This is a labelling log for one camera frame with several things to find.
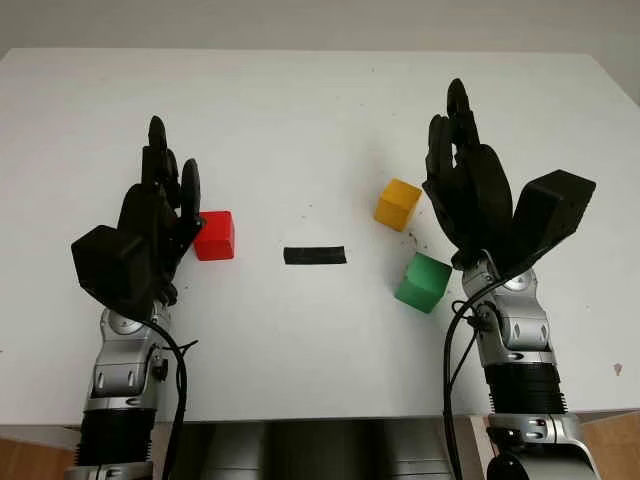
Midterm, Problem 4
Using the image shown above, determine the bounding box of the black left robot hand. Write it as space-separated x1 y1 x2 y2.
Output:
117 115 207 307

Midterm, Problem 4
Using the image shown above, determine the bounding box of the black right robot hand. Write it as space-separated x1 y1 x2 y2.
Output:
422 78 517 271

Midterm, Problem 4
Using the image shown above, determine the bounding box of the red wooden block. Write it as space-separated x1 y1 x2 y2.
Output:
192 210 236 262

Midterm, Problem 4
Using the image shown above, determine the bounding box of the yellow wooden block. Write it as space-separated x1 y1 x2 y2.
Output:
373 178 423 233

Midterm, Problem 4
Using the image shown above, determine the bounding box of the green wooden block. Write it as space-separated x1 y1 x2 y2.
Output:
393 252 454 315

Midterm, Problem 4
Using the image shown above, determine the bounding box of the black tape strip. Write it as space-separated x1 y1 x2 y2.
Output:
282 245 348 267

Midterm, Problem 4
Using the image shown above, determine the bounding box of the grey robot body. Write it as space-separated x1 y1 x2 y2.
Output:
184 419 449 480

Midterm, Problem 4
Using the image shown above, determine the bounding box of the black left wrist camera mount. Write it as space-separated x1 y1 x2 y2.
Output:
70 224 157 321

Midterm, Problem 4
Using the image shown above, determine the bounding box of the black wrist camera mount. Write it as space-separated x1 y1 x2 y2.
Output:
70 224 157 321
498 169 597 277

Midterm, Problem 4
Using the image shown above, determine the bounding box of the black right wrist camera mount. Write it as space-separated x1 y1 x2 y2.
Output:
498 169 597 277

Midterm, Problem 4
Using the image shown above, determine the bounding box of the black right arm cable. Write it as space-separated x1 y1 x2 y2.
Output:
442 282 501 480

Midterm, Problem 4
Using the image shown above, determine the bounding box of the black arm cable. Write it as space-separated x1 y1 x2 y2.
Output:
442 282 501 480
144 319 199 480

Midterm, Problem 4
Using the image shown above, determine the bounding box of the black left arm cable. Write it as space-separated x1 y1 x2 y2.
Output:
144 319 199 480

